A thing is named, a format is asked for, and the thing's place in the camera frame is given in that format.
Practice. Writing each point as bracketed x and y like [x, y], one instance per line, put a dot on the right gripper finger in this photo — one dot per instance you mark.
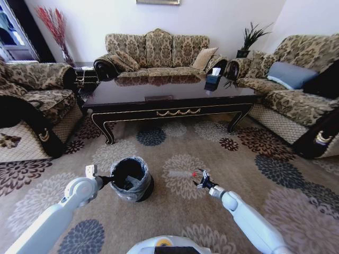
[204, 173]
[197, 184]

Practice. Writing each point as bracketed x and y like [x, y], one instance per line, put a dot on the black trash bin with liner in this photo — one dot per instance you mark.
[137, 185]

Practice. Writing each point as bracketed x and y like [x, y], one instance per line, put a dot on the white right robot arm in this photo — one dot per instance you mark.
[246, 214]

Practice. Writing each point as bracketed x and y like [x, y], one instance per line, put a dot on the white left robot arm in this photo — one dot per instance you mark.
[53, 214]

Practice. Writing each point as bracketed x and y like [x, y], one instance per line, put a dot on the clear plastic bottle red cap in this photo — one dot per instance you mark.
[181, 174]

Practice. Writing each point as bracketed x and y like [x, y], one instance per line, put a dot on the white robot front shell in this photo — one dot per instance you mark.
[169, 244]

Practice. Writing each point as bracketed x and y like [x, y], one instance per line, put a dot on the dark glossy coffee table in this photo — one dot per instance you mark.
[169, 92]

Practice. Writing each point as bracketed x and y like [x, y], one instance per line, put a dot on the black tissue box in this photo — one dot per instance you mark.
[212, 78]

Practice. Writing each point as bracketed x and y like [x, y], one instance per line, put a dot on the patterned armchair with emblem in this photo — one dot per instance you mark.
[39, 100]

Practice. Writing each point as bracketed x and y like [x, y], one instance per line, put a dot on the dark side table gold trim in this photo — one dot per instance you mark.
[84, 76]

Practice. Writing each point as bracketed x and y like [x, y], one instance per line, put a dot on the patterned sofa with gold trim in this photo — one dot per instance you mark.
[291, 105]

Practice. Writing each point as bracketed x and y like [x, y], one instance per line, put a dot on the beige textured cushion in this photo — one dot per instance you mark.
[204, 58]

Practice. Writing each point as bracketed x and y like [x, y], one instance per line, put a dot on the patterned brown cushion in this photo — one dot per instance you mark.
[260, 63]
[124, 61]

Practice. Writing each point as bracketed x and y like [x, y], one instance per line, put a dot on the clear glass vase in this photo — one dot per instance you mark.
[68, 58]

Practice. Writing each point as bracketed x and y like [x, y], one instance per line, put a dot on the patterned three-seat sofa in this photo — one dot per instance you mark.
[159, 53]

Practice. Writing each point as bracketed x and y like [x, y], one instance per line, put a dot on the blue-grey cushion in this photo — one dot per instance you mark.
[291, 75]

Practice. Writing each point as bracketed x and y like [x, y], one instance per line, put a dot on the green plant in black pot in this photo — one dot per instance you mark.
[250, 39]

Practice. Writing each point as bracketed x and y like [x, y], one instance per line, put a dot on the black cushion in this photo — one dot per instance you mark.
[324, 82]

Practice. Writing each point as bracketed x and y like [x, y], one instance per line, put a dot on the red decorative reeds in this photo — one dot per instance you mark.
[54, 25]

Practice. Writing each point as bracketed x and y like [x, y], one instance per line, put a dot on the glass door with dark frame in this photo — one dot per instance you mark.
[16, 29]

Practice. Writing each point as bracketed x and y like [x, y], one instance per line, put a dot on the framed wall picture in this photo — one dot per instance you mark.
[158, 1]

